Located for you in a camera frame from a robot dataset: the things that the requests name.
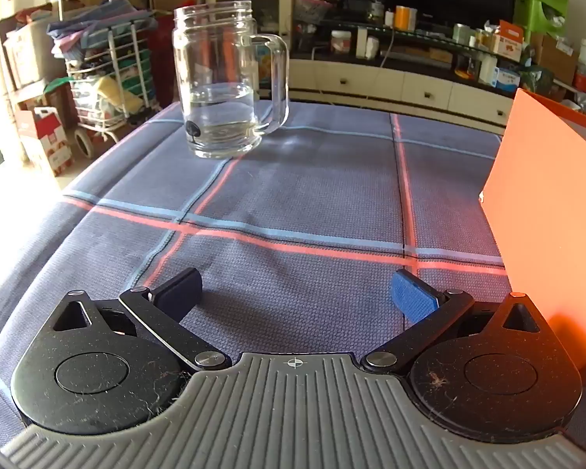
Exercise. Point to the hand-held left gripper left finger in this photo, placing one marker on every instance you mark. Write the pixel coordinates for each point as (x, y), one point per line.
(180, 293)

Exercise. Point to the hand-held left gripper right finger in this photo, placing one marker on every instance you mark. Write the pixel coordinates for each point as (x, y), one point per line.
(412, 298)

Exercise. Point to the orange cardboard box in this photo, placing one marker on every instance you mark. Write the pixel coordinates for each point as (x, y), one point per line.
(542, 205)

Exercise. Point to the cardboard box with red print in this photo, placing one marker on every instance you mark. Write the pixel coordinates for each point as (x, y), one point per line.
(44, 137)

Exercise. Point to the white low television cabinet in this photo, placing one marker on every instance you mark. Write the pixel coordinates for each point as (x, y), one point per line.
(420, 88)

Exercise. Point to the clear glass mug jar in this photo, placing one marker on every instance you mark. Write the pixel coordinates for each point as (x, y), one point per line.
(215, 83)

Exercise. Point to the blue tissue box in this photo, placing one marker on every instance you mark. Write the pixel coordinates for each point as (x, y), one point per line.
(507, 79)

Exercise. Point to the green bag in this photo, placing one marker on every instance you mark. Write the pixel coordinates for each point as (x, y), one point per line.
(536, 78)

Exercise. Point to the white jar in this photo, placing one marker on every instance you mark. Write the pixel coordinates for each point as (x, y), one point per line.
(341, 41)

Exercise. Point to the orange and white carton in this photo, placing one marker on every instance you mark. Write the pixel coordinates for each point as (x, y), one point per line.
(510, 44)

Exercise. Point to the folded blue striped bag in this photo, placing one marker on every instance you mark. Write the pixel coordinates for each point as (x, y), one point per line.
(102, 24)

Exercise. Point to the brown cardboard box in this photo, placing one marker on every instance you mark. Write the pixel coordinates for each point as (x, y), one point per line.
(559, 58)

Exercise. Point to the orange canister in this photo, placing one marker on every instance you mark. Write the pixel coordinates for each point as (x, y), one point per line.
(404, 17)

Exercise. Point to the pink plastic basket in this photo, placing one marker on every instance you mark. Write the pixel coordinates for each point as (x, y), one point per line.
(312, 10)

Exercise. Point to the green stacking bins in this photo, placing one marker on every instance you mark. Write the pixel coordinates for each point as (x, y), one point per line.
(532, 5)

